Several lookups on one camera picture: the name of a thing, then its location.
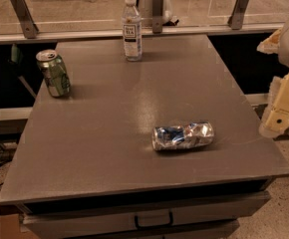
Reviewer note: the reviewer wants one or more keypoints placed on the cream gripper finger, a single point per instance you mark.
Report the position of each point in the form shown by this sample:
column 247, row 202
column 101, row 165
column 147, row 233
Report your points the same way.
column 275, row 119
column 271, row 44

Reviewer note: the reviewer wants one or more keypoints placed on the clear plastic water bottle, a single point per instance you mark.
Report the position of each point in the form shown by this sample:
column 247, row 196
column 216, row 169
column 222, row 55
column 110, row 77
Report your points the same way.
column 132, row 31

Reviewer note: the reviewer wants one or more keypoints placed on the crushed redbull can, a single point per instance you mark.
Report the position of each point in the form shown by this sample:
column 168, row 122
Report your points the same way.
column 188, row 136

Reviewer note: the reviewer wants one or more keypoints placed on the green soda can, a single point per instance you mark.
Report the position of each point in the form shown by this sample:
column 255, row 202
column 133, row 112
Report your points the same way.
column 54, row 71

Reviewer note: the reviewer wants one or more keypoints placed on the cardboard box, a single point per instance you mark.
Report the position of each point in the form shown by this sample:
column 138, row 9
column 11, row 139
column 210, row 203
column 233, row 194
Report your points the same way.
column 10, row 228

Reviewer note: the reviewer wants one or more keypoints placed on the right metal rail bracket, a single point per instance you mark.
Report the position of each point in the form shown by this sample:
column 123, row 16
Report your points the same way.
column 236, row 19

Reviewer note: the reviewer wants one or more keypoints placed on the metal rail bracket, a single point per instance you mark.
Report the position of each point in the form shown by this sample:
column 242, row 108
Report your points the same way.
column 236, row 19
column 28, row 26
column 157, row 6

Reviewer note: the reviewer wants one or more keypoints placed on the middle metal rail bracket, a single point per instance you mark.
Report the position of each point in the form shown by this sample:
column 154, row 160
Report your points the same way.
column 157, row 6

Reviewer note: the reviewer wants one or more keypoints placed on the grey drawer with handle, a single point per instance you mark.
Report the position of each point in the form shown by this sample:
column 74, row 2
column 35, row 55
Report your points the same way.
column 213, row 217

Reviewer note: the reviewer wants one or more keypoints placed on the horizontal metal rail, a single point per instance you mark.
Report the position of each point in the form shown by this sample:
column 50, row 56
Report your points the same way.
column 50, row 37

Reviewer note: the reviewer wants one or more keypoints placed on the left metal rail bracket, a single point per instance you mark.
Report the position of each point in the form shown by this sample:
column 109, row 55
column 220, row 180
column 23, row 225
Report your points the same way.
column 28, row 26

